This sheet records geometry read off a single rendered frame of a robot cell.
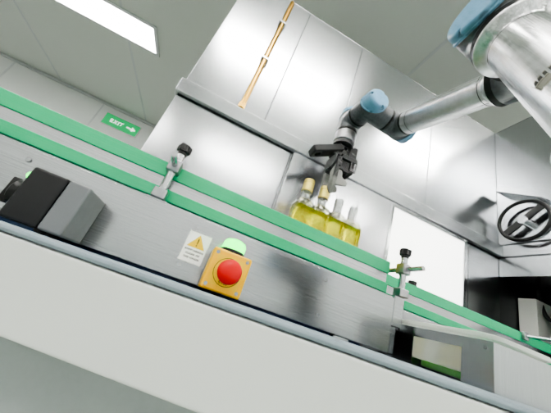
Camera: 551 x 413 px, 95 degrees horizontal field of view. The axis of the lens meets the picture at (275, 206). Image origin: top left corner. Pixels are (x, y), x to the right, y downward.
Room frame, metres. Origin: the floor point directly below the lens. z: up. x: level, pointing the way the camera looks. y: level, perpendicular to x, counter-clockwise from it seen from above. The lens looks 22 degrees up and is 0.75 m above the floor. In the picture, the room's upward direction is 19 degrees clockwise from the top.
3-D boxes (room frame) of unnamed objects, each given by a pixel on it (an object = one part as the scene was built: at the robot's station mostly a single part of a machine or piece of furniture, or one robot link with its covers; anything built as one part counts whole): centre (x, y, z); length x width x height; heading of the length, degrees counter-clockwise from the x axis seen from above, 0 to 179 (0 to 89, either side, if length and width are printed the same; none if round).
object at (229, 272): (0.43, 0.04, 0.79); 0.04 x 0.03 x 0.04; 103
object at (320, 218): (0.71, -0.13, 0.99); 0.06 x 0.06 x 0.21; 13
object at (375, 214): (0.92, -0.43, 1.15); 0.90 x 0.03 x 0.34; 103
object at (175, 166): (0.46, 0.22, 0.94); 0.07 x 0.04 x 0.13; 13
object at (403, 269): (0.64, -0.36, 0.95); 0.17 x 0.03 x 0.12; 13
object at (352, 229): (0.74, -0.25, 0.99); 0.06 x 0.06 x 0.21; 12
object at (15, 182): (0.40, 0.38, 0.79); 0.04 x 0.03 x 0.04; 13
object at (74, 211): (0.41, 0.32, 0.79); 0.08 x 0.08 x 0.08; 13
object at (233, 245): (0.48, 0.05, 0.84); 0.04 x 0.04 x 0.03
